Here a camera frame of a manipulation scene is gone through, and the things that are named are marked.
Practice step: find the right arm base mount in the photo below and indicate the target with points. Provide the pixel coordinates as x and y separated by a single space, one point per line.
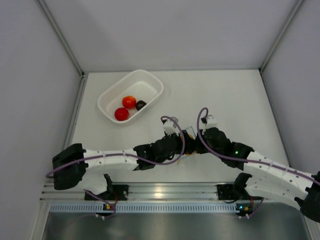
231 192

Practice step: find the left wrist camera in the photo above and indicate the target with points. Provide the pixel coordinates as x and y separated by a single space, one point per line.
169 126

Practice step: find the white perforated plastic basket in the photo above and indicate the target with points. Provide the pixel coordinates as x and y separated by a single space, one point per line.
140 84

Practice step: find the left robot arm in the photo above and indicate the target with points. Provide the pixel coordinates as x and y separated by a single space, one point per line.
77 167

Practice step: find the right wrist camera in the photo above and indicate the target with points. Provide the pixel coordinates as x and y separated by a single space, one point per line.
208 121

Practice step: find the aluminium mounting rail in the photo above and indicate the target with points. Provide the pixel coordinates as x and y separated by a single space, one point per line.
139 191

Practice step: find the slotted cable duct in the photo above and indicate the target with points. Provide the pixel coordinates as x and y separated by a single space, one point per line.
101 208

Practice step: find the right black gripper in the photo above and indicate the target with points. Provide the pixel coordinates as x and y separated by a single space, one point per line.
199 149

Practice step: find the clear zip top bag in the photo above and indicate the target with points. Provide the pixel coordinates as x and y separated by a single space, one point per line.
190 145

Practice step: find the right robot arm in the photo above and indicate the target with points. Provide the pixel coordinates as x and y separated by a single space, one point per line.
262 177

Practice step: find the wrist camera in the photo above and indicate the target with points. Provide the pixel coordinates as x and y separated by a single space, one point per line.
169 126
208 121

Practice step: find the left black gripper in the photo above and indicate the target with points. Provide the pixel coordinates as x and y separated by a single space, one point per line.
191 144

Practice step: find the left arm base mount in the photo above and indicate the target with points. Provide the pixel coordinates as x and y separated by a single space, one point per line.
110 193

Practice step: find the dark fake food piece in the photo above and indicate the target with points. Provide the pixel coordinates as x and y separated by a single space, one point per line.
140 104

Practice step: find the orange red fake tomato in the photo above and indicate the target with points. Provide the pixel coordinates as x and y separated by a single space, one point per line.
129 102

